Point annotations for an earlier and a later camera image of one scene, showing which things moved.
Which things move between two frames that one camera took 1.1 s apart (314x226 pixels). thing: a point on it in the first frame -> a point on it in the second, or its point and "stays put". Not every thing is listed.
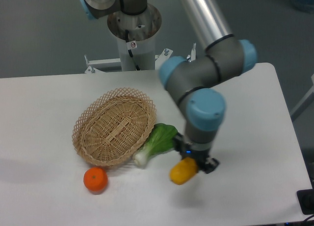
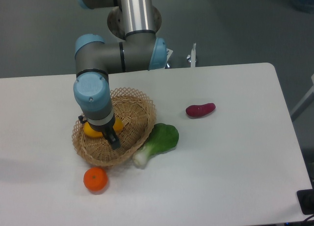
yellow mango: x=182 y=171 -> x=118 y=126
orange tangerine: x=95 y=179 stays put
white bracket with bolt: x=193 y=52 stays put
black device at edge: x=306 y=200 stays put
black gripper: x=206 y=164 -> x=107 y=130
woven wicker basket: x=113 y=129 stays put
